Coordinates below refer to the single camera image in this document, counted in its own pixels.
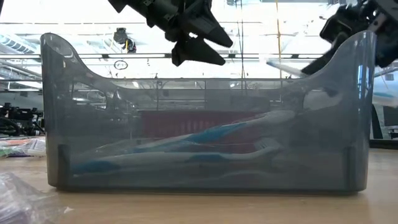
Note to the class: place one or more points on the small white scrap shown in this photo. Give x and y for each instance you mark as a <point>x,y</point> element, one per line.
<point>67,210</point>

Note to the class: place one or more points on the black leaning panel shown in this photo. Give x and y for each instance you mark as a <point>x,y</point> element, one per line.
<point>376,123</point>

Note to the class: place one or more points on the green toothbrush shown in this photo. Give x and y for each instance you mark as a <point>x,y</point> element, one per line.
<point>7,152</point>

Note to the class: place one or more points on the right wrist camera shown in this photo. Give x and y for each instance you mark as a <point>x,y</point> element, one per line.
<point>334,26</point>

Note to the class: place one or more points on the clear plastic bag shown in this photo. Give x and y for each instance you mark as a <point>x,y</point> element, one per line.
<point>18,202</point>
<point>20,143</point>

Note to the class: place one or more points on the blue toothbrush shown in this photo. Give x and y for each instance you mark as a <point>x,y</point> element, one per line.
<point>286,68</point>
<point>140,159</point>
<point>217,132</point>

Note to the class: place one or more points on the long ceiling light strip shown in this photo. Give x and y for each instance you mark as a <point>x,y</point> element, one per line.
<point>140,56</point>

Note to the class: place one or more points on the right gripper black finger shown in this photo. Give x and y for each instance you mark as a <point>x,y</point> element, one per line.
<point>320,58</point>

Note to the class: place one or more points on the white carded toothbrush package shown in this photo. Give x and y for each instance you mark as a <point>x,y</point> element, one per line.
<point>38,147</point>

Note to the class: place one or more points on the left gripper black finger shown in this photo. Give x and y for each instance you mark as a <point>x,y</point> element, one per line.
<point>208,28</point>
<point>196,51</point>

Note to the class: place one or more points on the black background equipment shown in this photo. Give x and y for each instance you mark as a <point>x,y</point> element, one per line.
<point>18,123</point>

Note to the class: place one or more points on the black monitor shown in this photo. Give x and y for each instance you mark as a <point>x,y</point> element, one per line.
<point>391,116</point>

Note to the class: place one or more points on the grey translucent plastic bin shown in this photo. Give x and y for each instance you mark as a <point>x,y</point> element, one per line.
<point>53,124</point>

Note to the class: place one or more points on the black ceiling device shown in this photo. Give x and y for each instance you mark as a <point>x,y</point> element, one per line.
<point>120,35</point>

